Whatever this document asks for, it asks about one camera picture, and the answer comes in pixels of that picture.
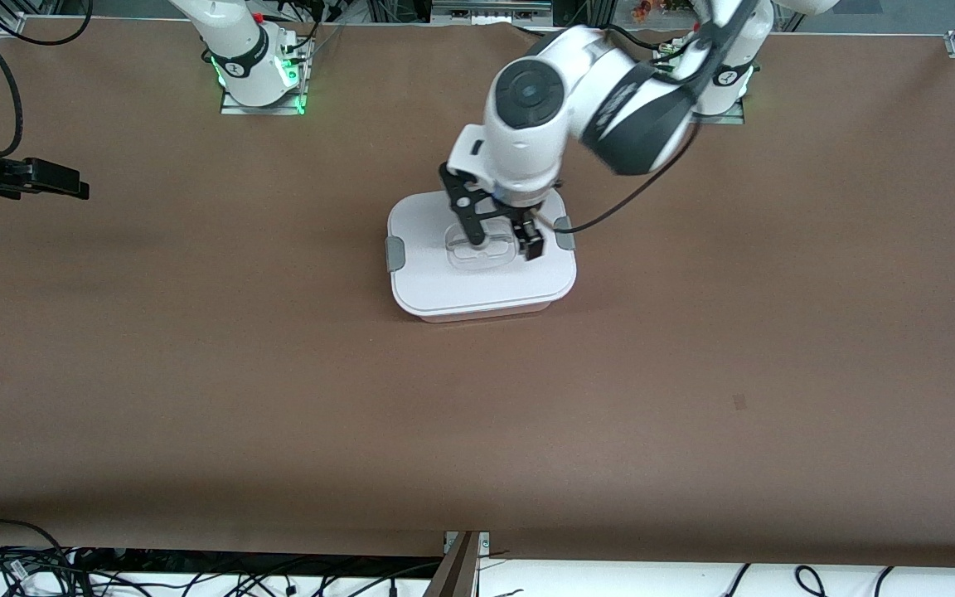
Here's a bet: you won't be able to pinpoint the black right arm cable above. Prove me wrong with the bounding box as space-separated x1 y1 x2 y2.
0 0 94 158

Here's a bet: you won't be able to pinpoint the grey metal shelf box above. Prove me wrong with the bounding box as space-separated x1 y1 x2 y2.
432 0 553 22

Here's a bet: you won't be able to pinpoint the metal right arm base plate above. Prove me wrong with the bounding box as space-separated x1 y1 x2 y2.
219 40 313 117

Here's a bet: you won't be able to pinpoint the brown table support post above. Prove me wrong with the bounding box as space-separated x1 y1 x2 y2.
424 531 482 597

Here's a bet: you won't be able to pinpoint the black looped floor cable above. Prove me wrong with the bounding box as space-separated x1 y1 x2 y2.
0 519 74 581

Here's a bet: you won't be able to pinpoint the white box lid grey latches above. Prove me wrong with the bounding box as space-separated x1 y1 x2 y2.
385 189 577 318

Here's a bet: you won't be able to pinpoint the pink plastic box base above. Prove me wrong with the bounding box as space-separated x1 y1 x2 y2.
410 302 555 324

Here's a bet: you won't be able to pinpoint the brown table cover sheet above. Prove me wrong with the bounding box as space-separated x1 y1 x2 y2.
0 17 955 570

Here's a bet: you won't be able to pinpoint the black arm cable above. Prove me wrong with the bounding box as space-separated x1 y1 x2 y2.
0 0 94 158
556 116 702 235

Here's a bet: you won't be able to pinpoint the colourful small figurines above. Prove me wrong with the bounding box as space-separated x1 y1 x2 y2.
631 0 694 22

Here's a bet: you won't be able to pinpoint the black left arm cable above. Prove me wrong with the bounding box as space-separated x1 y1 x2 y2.
556 116 702 235

